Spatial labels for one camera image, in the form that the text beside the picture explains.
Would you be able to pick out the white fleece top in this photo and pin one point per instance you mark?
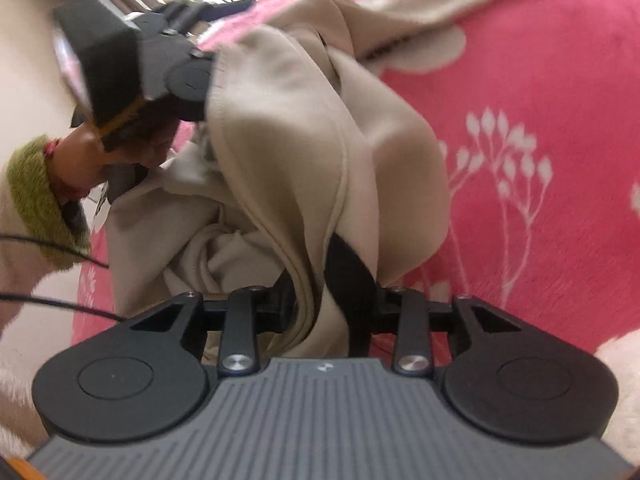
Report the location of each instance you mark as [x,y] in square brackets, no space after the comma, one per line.
[620,385]

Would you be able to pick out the person's left hand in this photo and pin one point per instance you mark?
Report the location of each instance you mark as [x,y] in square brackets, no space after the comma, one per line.
[80,160]

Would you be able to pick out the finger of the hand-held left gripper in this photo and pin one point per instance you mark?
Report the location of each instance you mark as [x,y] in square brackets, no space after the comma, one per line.
[190,15]

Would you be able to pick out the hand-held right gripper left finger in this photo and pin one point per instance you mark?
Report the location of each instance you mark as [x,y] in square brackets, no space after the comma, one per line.
[282,310]

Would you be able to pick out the beige zip jacket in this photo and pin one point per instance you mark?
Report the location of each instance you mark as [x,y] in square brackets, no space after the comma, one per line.
[280,135]

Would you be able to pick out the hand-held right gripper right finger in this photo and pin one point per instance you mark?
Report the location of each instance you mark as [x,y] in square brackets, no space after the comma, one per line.
[387,312]

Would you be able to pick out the pink floral blanket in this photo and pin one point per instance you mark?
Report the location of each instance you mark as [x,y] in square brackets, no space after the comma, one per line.
[525,85]

